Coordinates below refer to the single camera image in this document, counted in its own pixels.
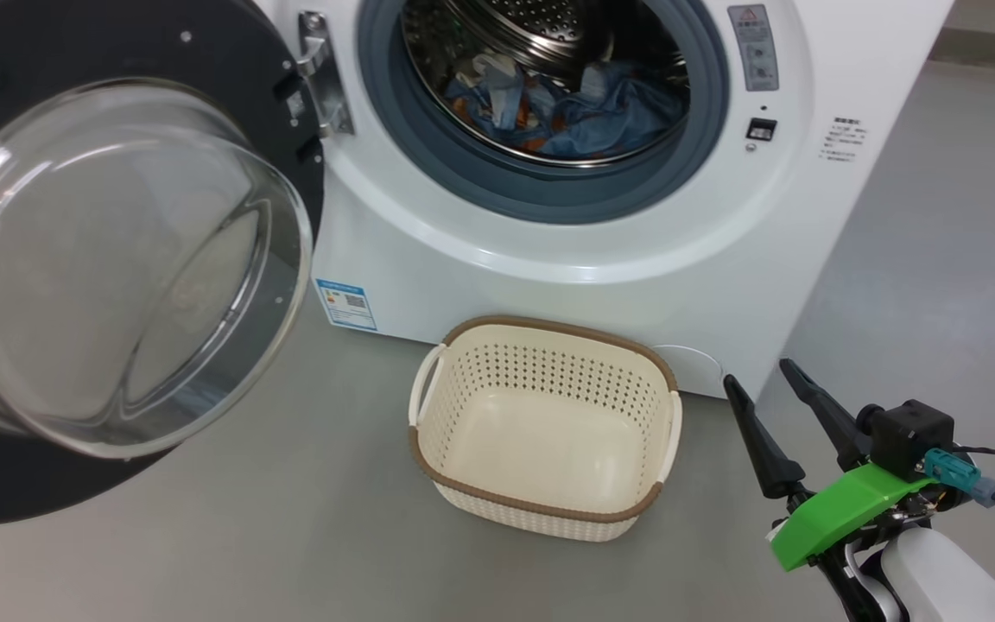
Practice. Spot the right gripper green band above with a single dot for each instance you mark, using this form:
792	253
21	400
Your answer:
843	510

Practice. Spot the blue cartoon print garment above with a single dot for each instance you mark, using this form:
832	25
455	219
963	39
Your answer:
618	112

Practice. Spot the black round glass washer door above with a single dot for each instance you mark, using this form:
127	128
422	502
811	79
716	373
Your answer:
161	52

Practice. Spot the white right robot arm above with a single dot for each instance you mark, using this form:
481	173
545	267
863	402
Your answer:
947	579

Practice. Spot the cream perforated laundry basket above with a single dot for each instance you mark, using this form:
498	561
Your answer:
541	449

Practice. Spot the white front-load washing machine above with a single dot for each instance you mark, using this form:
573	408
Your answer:
549	285

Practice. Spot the grey rubber door gasket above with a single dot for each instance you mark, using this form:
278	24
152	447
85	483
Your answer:
428	164

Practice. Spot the metal door hinge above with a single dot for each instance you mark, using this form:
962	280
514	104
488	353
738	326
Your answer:
329	95

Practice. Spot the round white filter cover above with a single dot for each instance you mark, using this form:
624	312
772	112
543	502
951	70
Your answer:
696	367

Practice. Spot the small printed text sticker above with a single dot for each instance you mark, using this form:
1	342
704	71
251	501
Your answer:
843	140

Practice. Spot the grey warning label sticker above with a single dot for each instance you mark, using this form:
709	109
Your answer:
754	47

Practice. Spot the blue energy label sticker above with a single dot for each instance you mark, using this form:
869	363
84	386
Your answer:
346	304

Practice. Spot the steel perforated washer drum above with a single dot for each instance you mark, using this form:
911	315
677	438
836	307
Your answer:
532	26

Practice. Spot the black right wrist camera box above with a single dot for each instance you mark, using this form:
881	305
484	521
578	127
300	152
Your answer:
908	436

